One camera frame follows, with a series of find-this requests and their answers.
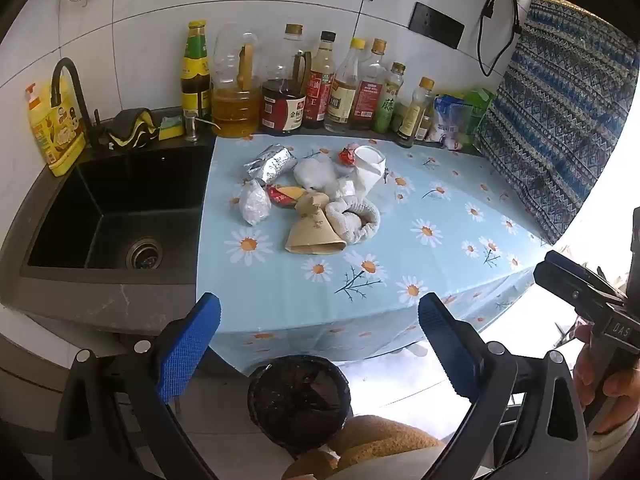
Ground black sink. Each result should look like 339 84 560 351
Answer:
20 142 216 283

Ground yellow green sponge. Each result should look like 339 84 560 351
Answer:
159 116 185 142

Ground blue patterned cloth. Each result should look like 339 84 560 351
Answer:
472 0 640 246

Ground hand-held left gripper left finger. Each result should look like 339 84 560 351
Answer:
52 292 222 480

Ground black cap red label bottle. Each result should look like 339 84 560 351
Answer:
302 31 337 130

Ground grey cabinet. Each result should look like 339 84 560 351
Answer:
0 310 151 466

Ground metal sink drain strainer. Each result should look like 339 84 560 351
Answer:
125 239 163 271

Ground black yellow cloth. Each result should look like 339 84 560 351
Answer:
106 107 161 150

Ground clear bottle red label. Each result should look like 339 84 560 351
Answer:
348 38 388 131

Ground person's right hand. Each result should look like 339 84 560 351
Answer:
572 325 640 433

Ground green label sauce bottle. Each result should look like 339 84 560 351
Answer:
181 20 212 122

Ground black wall outlet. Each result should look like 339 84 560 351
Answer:
407 1 466 50

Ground dark soy sauce jug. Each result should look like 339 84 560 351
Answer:
260 24 308 136

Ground red yellow snack wrapper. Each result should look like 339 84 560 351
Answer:
265 184 307 209

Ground black trash bin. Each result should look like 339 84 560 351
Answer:
247 355 351 453

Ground crumpled foil wrapper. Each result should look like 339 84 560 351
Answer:
243 143 298 186

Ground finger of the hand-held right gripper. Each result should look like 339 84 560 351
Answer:
533 262 626 318
544 250 628 302

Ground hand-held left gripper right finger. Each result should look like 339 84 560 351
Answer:
417 292 591 480

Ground daisy print blue tablecloth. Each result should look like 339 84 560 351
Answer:
196 132 551 376

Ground clear cooking oil jug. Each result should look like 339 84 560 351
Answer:
211 30 263 138

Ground black faucet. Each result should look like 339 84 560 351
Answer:
50 57 108 150

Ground clear bottle beige label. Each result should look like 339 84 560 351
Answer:
324 37 367 133

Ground person's brown fleece pants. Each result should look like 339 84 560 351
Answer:
282 415 446 480

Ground black cable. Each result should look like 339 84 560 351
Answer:
476 0 523 77

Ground yellow dish soap bottle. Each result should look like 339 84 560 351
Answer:
27 80 87 177

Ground metal soap dispenser pump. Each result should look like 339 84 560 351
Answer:
182 110 221 142

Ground green glass bottle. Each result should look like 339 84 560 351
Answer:
372 62 406 133

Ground green bag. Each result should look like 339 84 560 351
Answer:
462 87 496 136

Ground white knit cloth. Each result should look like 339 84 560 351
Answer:
325 195 382 246

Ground white paper cup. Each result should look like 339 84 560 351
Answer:
350 145 388 202

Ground clear plastic wrap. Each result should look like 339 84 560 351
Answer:
239 179 272 226

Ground white plastic bag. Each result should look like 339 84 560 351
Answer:
293 155 341 193

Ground brown paper cup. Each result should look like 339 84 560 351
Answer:
285 192 348 257

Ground small olive oil bottle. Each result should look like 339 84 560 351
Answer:
395 77 435 148

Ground white blue bag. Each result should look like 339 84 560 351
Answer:
430 94 467 150

